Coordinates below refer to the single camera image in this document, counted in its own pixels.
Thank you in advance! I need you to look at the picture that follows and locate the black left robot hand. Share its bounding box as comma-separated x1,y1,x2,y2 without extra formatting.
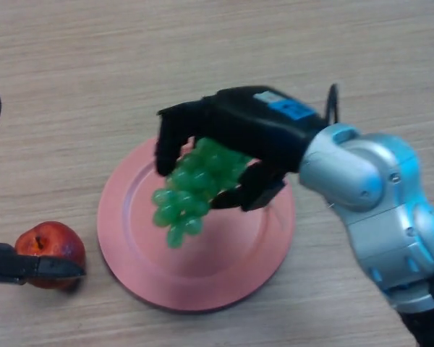
0,89,87,286

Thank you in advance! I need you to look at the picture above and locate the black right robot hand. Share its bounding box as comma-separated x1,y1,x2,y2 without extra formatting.
155,85,328,213

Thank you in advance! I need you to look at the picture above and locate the green grapes bunch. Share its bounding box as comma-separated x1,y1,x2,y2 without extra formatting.
151,137,252,249

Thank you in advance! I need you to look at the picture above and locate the pink round plate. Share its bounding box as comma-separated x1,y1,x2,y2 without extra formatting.
96,136,297,312

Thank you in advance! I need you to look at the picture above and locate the red apple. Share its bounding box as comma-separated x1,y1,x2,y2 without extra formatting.
14,220,87,290

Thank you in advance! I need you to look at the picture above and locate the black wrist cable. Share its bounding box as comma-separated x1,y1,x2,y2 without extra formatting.
325,83,343,127

